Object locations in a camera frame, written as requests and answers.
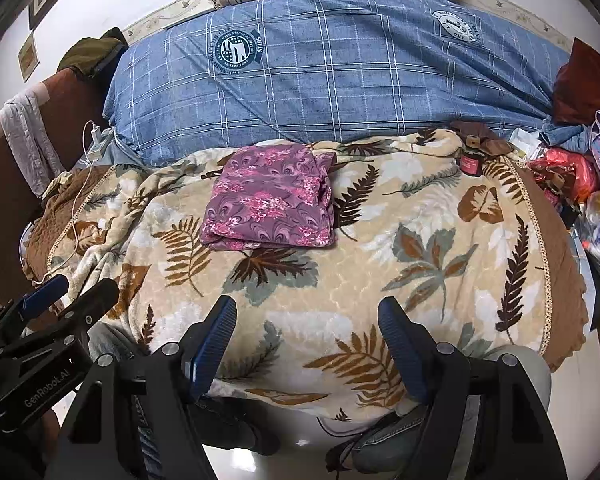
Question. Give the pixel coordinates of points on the grey white cloth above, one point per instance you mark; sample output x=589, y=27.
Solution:
x=27, y=135

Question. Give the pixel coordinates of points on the blue denim cloth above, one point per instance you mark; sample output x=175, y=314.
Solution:
x=565, y=135

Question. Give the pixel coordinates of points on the dark red small bottle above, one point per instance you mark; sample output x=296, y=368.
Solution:
x=565, y=200
x=471, y=162

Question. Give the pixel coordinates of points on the small wall picture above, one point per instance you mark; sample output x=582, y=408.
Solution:
x=28, y=57

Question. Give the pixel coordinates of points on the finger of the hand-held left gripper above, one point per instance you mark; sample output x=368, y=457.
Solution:
x=42, y=295
x=87, y=310

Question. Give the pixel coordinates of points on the olive green cloth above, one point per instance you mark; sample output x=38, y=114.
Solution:
x=87, y=55

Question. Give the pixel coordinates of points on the white power strip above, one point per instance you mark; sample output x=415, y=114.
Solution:
x=100, y=145

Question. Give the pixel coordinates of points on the brown bed headboard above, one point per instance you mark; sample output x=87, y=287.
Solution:
x=5, y=210

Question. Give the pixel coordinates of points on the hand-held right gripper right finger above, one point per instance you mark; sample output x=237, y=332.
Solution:
x=400, y=350

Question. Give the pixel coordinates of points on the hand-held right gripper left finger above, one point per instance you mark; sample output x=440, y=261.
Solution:
x=212, y=345

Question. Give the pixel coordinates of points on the red plastic bag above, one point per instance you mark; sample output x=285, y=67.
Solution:
x=565, y=170

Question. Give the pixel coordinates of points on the purple floral shirt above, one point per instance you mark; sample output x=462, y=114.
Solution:
x=270, y=200

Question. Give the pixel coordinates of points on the dark red cloth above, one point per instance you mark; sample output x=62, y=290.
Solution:
x=580, y=85

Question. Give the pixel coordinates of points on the blue plaid duvet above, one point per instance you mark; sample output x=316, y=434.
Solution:
x=340, y=75

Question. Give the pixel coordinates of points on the brown cloth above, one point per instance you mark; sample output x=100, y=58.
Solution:
x=480, y=132

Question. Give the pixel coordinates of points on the beige leaf print blanket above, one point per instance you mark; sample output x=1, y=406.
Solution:
x=360, y=270

